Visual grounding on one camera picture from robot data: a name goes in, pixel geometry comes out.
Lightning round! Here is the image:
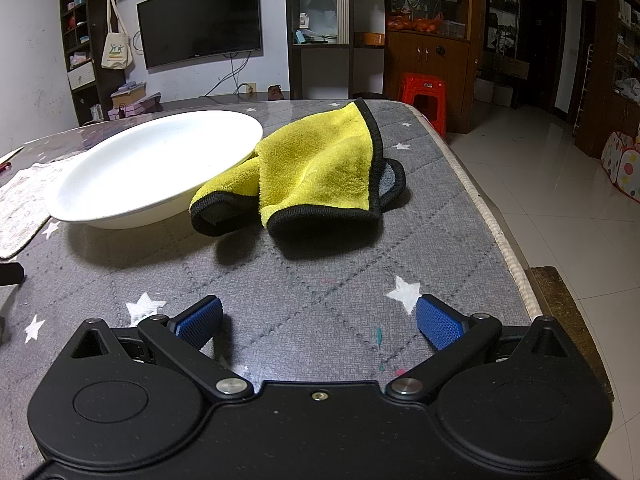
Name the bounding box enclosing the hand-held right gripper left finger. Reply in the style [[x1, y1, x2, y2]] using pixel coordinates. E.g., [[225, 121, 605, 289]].
[[70, 296, 253, 403]]

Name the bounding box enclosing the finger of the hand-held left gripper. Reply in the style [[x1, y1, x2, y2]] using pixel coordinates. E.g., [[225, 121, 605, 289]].
[[0, 262, 25, 288]]

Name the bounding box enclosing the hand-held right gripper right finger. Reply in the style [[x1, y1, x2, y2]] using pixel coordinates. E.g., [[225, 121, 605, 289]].
[[385, 295, 571, 403]]

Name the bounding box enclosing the white bowl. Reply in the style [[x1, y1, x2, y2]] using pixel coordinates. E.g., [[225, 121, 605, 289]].
[[47, 111, 264, 231]]

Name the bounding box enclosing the yellow grey microfiber cloth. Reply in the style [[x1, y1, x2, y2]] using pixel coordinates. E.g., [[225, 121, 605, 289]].
[[189, 97, 407, 238]]

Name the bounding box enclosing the round beige placemat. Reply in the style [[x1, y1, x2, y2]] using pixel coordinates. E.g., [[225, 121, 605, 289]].
[[0, 212, 52, 261]]

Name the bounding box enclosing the white patterned towel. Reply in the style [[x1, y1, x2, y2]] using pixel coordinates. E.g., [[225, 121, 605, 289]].
[[0, 152, 88, 260]]

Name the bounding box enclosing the grey star quilted tablecloth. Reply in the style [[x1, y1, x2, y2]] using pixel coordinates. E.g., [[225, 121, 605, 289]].
[[0, 99, 543, 401]]

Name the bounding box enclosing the pink box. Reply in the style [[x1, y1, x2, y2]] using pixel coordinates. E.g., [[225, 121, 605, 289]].
[[107, 100, 162, 121]]

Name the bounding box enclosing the brown cardboard box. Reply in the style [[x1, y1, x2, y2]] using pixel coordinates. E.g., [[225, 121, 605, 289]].
[[111, 82, 148, 108]]

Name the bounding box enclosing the dark television stand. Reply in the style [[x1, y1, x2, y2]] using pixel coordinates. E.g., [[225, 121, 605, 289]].
[[80, 91, 351, 126]]

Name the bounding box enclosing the red plastic stool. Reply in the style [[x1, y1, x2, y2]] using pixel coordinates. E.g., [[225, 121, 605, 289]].
[[397, 72, 448, 138]]

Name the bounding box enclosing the polka dot play tent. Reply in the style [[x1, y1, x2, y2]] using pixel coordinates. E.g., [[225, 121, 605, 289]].
[[600, 130, 640, 203]]

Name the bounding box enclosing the cream canvas tote bag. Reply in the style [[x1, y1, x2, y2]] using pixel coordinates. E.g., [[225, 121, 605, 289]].
[[101, 0, 135, 70]]

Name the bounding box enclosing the brown wooden cabinet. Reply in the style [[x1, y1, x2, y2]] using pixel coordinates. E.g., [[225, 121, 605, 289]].
[[382, 0, 483, 133]]

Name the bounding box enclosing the glass display cabinet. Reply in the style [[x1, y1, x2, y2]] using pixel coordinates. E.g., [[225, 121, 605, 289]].
[[285, 0, 388, 101]]

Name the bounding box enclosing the white metal rack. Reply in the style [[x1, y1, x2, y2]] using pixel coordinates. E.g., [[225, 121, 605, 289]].
[[572, 42, 596, 136]]

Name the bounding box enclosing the dark open shelf unit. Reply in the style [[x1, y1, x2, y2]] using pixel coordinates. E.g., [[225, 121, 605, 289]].
[[59, 0, 126, 126]]

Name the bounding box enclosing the dark wooden door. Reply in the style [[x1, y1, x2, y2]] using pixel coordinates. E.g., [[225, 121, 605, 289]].
[[517, 0, 568, 111]]

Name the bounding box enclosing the orange bag of fruit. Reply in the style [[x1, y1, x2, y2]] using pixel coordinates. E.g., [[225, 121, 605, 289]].
[[386, 11, 445, 35]]

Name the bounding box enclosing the black flat television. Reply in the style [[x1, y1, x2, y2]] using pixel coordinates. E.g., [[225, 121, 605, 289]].
[[136, 0, 263, 71]]

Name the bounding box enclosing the wooden shelf unit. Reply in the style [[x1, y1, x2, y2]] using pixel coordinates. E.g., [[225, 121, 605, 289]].
[[575, 0, 640, 158]]

